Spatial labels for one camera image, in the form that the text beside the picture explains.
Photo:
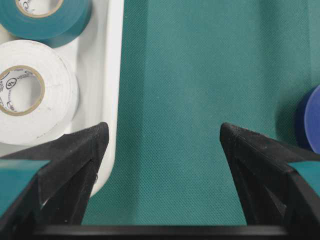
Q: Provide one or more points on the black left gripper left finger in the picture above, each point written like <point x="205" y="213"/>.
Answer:
<point x="50" y="183"/>

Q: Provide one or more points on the teal tape roll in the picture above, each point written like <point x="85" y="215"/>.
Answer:
<point x="56" y="29"/>

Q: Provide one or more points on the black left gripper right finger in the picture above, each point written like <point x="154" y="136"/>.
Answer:
<point x="271" y="189"/>

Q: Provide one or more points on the green table cloth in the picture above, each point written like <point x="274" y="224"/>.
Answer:
<point x="187" y="66"/>

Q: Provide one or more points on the white plastic case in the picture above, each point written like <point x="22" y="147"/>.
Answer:
<point x="94" y="57"/>

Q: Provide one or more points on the white tape roll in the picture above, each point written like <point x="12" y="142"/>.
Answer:
<point x="38" y="93"/>

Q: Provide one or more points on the blue tape roll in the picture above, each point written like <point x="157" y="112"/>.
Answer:
<point x="307" y="121"/>

